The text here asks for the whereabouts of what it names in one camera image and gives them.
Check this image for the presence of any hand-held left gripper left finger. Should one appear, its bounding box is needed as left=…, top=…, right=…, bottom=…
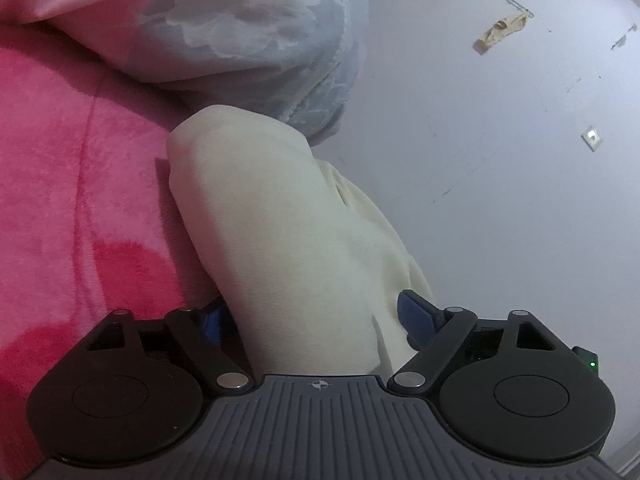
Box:
left=86, top=297, right=252, bottom=395

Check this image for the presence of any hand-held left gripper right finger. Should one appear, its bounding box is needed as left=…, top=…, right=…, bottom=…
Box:
left=387, top=290, right=575, bottom=396

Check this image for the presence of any beige zip jacket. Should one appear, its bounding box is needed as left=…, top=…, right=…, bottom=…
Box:
left=165, top=104, right=436, bottom=378

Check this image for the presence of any pink floral blanket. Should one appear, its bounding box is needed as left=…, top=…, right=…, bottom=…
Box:
left=0, top=22, right=251, bottom=480

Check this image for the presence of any pink grey floral quilt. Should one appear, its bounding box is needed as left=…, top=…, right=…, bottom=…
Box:
left=0, top=0, right=371, bottom=147

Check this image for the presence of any white wall socket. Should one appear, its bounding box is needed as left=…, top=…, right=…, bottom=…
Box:
left=580, top=124, right=604, bottom=153

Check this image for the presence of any white wall hook rack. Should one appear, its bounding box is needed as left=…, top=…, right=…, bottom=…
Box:
left=427, top=0, right=536, bottom=56

